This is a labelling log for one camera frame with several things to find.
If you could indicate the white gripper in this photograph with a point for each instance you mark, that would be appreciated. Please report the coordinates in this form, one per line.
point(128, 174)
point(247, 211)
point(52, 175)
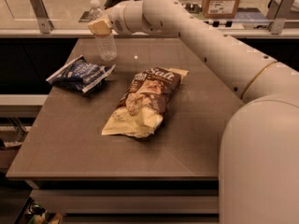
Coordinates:
point(116, 19)

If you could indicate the clear plastic water bottle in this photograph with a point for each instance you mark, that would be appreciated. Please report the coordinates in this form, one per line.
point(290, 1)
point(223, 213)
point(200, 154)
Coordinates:
point(105, 43)

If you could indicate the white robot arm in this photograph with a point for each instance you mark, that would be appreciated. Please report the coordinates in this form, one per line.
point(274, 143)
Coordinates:
point(259, 157)

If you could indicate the blue chip bag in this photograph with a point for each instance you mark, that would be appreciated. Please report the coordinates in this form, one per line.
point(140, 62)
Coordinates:
point(79, 75)

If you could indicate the brown yellow salt chip bag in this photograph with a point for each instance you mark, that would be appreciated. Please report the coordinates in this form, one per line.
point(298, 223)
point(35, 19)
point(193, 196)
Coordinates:
point(141, 109)

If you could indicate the cardboard box with label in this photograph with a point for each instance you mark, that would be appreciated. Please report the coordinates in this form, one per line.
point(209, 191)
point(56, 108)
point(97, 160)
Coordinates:
point(216, 9)

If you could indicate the left metal glass bracket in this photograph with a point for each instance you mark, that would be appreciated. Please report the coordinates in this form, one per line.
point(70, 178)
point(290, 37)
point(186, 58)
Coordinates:
point(43, 20)

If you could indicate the metal glass bracket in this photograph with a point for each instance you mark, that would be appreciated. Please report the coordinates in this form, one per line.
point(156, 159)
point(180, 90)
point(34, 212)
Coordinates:
point(279, 19)
point(43, 20)

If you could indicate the right metal glass bracket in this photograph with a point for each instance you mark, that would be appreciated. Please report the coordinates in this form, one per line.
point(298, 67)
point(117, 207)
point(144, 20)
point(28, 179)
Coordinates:
point(279, 19)

